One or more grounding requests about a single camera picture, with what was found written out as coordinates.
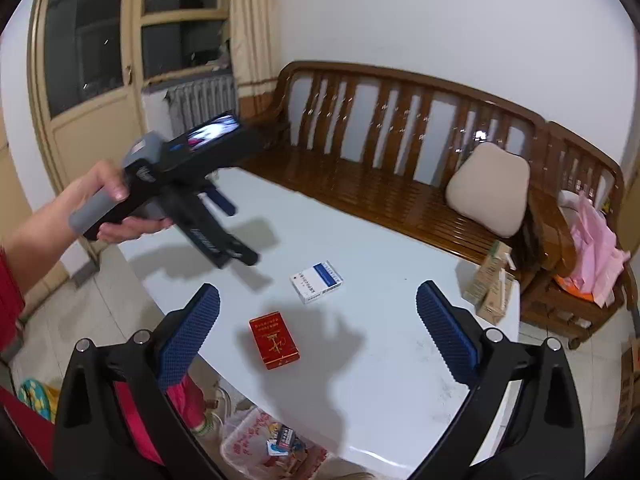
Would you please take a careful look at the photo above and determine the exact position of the beige cushion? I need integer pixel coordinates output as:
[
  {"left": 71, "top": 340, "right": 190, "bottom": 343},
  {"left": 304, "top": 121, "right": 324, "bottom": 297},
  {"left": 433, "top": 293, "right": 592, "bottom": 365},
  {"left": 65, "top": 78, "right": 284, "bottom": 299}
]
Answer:
[{"left": 445, "top": 141, "right": 531, "bottom": 239}]

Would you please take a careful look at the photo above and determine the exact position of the pink plastic bag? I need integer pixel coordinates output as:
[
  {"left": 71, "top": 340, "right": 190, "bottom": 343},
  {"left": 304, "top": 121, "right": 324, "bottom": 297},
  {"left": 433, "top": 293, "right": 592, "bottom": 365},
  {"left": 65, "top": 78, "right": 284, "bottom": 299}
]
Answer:
[{"left": 555, "top": 191, "right": 632, "bottom": 309}]

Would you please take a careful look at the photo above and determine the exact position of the brown wooden slatted bench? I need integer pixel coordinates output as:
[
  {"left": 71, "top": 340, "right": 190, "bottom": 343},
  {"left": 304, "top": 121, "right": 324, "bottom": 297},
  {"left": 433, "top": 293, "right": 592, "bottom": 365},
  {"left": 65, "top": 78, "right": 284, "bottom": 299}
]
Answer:
[{"left": 235, "top": 60, "right": 551, "bottom": 271}]

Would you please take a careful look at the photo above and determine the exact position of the white-topped wooden table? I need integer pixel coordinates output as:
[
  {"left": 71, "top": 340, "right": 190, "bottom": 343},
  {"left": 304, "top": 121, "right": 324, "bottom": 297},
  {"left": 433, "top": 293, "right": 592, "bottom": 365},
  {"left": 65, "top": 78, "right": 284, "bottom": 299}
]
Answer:
[{"left": 120, "top": 167, "right": 522, "bottom": 480}]

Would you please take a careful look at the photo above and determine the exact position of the person's left leg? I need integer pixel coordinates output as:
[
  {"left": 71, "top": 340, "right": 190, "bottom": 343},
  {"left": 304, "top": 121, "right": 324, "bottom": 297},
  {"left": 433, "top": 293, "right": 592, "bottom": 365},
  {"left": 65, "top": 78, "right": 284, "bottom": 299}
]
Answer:
[{"left": 114, "top": 374, "right": 209, "bottom": 463}]

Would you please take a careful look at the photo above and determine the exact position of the person's left forearm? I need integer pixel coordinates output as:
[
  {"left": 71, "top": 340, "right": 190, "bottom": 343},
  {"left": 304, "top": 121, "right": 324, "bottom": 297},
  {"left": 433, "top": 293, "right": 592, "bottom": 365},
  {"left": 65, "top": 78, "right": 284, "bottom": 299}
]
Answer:
[{"left": 0, "top": 185, "right": 98, "bottom": 361}]

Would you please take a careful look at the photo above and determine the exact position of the dark printed packet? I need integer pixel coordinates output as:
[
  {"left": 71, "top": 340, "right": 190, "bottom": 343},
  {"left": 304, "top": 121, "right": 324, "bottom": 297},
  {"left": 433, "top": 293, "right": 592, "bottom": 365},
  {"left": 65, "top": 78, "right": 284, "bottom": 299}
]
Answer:
[{"left": 270, "top": 422, "right": 307, "bottom": 453}]

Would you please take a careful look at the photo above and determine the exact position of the beige green carton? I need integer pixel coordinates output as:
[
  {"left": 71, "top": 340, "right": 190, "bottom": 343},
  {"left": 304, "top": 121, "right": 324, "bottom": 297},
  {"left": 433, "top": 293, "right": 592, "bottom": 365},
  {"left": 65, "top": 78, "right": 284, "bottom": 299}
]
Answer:
[
  {"left": 476, "top": 266, "right": 522, "bottom": 326},
  {"left": 475, "top": 239, "right": 516, "bottom": 283},
  {"left": 462, "top": 280, "right": 489, "bottom": 307}
]

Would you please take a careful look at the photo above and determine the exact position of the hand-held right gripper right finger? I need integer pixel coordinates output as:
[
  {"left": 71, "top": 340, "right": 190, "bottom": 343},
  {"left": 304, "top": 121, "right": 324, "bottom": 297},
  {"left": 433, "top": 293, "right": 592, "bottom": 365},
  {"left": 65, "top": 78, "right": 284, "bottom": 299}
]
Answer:
[{"left": 416, "top": 280, "right": 586, "bottom": 480}]

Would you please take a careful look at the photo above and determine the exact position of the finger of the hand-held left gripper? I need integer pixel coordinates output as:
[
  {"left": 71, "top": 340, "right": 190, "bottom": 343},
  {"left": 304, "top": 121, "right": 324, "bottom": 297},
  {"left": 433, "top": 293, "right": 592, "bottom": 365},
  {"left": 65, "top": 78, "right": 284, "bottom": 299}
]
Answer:
[
  {"left": 197, "top": 182, "right": 237, "bottom": 217},
  {"left": 220, "top": 237, "right": 261, "bottom": 267}
]

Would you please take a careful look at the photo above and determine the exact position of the cream striped curtain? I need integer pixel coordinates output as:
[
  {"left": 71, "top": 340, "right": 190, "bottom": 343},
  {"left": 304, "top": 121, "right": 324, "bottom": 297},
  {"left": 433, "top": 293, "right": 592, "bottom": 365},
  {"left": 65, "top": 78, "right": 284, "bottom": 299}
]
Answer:
[{"left": 227, "top": 0, "right": 284, "bottom": 122}]

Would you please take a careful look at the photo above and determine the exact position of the cream-framed window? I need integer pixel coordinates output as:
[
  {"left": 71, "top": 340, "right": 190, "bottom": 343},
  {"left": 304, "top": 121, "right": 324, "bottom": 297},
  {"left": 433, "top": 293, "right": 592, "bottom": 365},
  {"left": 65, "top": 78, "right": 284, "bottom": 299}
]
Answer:
[{"left": 132, "top": 0, "right": 236, "bottom": 87}]

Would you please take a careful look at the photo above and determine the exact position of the red box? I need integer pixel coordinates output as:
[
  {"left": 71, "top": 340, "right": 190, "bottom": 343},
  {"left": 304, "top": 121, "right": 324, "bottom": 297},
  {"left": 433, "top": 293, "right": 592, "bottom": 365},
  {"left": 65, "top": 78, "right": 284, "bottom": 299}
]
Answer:
[{"left": 248, "top": 311, "right": 301, "bottom": 371}]

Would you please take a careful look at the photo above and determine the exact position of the white and blue box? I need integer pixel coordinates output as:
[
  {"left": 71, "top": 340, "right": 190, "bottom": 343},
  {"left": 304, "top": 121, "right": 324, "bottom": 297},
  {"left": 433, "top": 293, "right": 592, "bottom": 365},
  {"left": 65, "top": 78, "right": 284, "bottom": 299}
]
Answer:
[{"left": 290, "top": 260, "right": 346, "bottom": 306}]

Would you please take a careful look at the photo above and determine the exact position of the cream door with glass pane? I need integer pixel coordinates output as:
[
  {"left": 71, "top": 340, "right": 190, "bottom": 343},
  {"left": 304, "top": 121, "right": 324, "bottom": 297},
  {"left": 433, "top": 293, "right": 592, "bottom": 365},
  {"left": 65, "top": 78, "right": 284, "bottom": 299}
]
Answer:
[{"left": 27, "top": 0, "right": 149, "bottom": 272}]

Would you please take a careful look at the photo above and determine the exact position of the grey radiator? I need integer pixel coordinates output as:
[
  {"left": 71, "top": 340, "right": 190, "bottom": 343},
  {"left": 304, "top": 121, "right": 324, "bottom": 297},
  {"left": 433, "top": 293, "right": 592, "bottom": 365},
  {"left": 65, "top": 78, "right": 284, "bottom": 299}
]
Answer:
[{"left": 164, "top": 73, "right": 239, "bottom": 137}]

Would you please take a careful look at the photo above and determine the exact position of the person's left hand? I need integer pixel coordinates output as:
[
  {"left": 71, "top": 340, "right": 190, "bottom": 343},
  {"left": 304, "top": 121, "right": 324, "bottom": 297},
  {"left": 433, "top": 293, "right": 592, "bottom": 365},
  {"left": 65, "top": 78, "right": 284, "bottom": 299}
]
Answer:
[{"left": 60, "top": 160, "right": 174, "bottom": 244}]

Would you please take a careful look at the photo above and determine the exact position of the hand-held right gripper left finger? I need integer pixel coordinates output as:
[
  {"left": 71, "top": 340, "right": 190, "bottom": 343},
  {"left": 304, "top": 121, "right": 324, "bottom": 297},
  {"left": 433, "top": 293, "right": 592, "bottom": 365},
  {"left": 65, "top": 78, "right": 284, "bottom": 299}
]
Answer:
[{"left": 52, "top": 282, "right": 236, "bottom": 480}]

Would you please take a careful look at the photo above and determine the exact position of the teal yellow patterned object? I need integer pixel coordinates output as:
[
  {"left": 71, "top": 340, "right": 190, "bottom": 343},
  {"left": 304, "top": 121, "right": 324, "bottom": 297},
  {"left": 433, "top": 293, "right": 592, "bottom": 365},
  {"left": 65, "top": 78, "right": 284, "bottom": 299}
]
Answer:
[{"left": 19, "top": 379, "right": 54, "bottom": 422}]

